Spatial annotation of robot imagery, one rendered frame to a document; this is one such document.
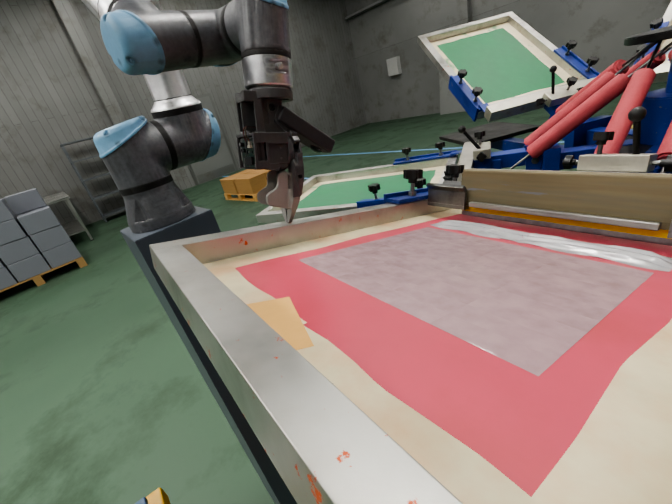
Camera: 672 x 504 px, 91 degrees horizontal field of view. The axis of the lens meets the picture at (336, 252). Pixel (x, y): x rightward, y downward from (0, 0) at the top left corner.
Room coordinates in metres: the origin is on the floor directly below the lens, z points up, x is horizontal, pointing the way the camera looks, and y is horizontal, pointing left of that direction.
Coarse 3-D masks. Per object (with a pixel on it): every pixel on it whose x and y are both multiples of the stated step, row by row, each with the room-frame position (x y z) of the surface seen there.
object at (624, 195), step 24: (480, 192) 0.63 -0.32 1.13; (504, 192) 0.59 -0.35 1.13; (528, 192) 0.55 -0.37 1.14; (552, 192) 0.52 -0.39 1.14; (576, 192) 0.49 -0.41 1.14; (600, 192) 0.46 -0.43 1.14; (624, 192) 0.44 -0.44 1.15; (648, 192) 0.41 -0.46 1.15; (624, 216) 0.43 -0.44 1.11; (648, 216) 0.40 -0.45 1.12
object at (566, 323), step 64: (512, 256) 0.40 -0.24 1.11; (576, 256) 0.38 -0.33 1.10; (320, 320) 0.26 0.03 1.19; (384, 320) 0.25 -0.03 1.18; (448, 320) 0.24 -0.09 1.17; (512, 320) 0.23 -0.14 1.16; (576, 320) 0.22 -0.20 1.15; (640, 320) 0.21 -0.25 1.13; (384, 384) 0.17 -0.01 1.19; (448, 384) 0.16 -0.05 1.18; (512, 384) 0.15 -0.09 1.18; (576, 384) 0.15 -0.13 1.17; (512, 448) 0.11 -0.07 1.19
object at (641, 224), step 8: (488, 208) 0.60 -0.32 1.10; (496, 208) 0.58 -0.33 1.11; (504, 208) 0.57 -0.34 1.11; (512, 208) 0.56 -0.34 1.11; (520, 208) 0.55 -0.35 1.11; (528, 208) 0.54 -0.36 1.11; (536, 208) 0.53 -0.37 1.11; (544, 216) 0.51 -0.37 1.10; (552, 216) 0.50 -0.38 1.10; (560, 216) 0.49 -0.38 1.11; (568, 216) 0.48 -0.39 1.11; (576, 216) 0.47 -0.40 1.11; (584, 216) 0.46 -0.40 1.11; (592, 216) 0.45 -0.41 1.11; (600, 216) 0.45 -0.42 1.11; (608, 216) 0.44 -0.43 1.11; (608, 224) 0.43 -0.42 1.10; (616, 224) 0.42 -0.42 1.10; (624, 224) 0.41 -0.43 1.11; (632, 224) 0.41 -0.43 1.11; (640, 224) 0.40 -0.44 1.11; (648, 224) 0.39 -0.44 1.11; (656, 224) 0.39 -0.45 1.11
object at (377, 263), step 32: (416, 224) 0.63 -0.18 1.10; (512, 224) 0.58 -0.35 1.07; (288, 256) 0.47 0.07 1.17; (320, 256) 0.46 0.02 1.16; (352, 256) 0.45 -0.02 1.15; (384, 256) 0.44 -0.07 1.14; (416, 256) 0.43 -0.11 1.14; (448, 256) 0.42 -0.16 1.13; (480, 256) 0.41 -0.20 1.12; (288, 288) 0.35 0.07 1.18; (320, 288) 0.34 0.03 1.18; (352, 288) 0.33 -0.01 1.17; (384, 288) 0.32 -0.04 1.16
